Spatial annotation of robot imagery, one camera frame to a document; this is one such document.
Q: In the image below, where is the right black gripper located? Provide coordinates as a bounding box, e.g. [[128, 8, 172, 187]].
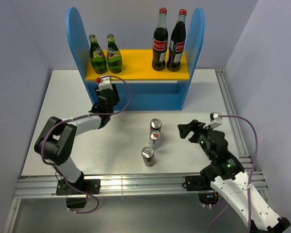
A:
[[177, 119, 216, 160]]

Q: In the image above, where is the green glass bottle front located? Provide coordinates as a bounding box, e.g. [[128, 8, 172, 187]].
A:
[[107, 34, 123, 74]]

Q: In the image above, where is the green glass bottle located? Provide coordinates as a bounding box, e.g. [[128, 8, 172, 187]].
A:
[[107, 34, 123, 74], [89, 34, 107, 74]]

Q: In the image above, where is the silver can red logo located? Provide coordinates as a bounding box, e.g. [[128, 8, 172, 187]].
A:
[[149, 130, 161, 150]]

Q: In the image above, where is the dark gold beverage can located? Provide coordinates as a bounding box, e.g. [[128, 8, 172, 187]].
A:
[[141, 147, 155, 167]]

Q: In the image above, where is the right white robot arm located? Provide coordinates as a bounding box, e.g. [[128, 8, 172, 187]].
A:
[[178, 120, 291, 233]]

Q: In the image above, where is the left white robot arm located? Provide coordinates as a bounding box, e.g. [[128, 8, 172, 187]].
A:
[[34, 83, 120, 194]]

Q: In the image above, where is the blue and yellow wooden shelf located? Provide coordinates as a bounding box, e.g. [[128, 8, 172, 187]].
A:
[[65, 7, 205, 111]]

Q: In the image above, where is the rear dark beverage can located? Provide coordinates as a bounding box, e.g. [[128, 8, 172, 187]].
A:
[[150, 118, 162, 132]]

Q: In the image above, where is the left cola glass bottle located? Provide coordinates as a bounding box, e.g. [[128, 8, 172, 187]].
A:
[[152, 7, 168, 71]]

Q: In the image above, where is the cola glass bottle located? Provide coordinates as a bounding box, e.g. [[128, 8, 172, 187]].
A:
[[167, 9, 187, 72], [152, 7, 168, 71]]

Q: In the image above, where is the right cola glass bottle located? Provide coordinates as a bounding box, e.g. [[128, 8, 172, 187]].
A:
[[167, 9, 187, 72]]

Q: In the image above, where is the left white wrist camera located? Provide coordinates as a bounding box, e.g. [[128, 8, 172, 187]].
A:
[[96, 76, 113, 91]]

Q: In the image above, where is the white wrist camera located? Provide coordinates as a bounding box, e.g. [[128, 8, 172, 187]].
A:
[[96, 76, 113, 91], [203, 112, 223, 130]]

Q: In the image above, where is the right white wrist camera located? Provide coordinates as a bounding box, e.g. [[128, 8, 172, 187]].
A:
[[203, 112, 223, 130]]

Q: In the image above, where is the right side aluminium rail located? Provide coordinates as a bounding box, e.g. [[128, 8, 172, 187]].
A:
[[215, 69, 252, 170]]

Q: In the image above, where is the aluminium rail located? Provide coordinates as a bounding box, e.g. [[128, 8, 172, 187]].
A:
[[215, 69, 252, 170], [2, 171, 269, 233]]

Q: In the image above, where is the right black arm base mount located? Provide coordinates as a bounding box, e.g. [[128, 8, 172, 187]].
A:
[[181, 175, 219, 208]]

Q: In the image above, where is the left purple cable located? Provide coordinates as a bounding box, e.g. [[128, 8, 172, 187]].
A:
[[41, 75, 131, 214]]

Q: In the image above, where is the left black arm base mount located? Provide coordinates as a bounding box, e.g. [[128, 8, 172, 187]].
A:
[[55, 179, 100, 214]]

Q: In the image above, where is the front aluminium rail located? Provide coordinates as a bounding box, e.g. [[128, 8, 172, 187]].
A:
[[2, 171, 269, 233]]

